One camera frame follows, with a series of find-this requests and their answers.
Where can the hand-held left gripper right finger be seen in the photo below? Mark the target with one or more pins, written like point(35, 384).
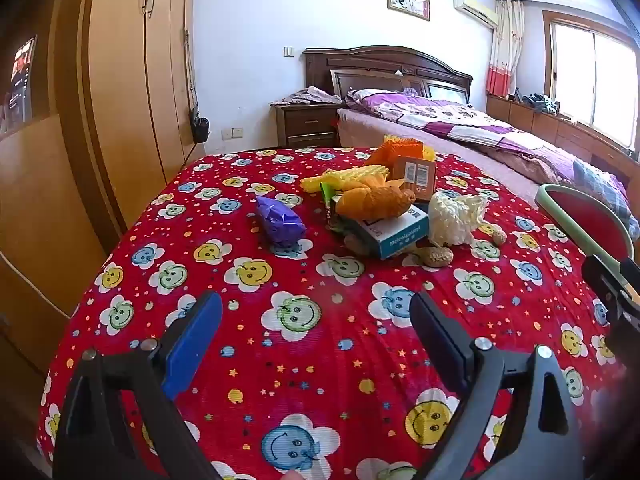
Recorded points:
point(440, 335)

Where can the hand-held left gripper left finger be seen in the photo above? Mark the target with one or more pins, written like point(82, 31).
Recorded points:
point(192, 340)

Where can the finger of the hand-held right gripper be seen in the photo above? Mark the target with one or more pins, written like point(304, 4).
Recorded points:
point(631, 272)
point(602, 280)

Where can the red bin with green rim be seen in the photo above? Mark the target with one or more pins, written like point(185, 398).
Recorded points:
point(595, 225)

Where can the small brown cardboard box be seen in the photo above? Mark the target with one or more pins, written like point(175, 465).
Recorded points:
point(415, 177)

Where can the green cardboard box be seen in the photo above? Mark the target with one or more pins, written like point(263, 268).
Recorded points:
point(329, 192)

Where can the yellow foam net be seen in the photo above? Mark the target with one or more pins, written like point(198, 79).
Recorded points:
point(330, 180)
point(425, 147)

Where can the peanut shell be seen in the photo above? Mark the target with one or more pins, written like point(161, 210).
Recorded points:
point(436, 256)
point(499, 235)

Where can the blue plaid cloth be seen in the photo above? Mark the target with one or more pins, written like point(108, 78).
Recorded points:
point(605, 190)

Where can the white and teal box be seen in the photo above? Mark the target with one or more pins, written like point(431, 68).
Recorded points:
point(395, 237)

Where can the red smiley flower tablecloth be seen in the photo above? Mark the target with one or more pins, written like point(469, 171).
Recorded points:
point(310, 340)

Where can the white foam net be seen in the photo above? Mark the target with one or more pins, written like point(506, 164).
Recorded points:
point(452, 217)

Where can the purple plastic bag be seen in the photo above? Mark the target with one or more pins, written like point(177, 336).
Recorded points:
point(280, 222)

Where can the low wooden cabinet row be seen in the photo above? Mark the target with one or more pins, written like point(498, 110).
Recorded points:
point(550, 127)

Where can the dark green clothes pile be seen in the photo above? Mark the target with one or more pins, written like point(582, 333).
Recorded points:
point(540, 102)

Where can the purple patterned quilt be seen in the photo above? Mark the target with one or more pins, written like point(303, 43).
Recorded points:
point(475, 125)

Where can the wooden framed window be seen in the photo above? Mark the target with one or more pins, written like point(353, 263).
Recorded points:
point(595, 75)

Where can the black hanging bag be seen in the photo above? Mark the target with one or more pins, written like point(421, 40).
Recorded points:
point(200, 127)

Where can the dark wooden nightstand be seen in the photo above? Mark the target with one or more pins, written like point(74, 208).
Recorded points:
point(305, 122)

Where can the purple pillow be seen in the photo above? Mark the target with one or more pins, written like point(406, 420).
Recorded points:
point(375, 97)

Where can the white and red curtain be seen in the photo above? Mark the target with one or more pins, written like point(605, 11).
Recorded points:
point(505, 50)

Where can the light wooden wardrobe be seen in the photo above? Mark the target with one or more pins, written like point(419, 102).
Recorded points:
point(125, 85)

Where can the pink clothes pile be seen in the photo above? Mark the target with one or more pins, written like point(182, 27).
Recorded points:
point(310, 95)

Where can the dark wooden bed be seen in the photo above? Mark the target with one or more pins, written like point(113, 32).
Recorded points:
point(380, 57)

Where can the white air conditioner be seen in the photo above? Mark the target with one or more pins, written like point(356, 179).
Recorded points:
point(475, 10)

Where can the white wall outlet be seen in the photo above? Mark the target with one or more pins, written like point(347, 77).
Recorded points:
point(232, 133)

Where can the dark wall poster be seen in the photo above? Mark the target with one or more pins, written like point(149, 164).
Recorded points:
point(20, 85)

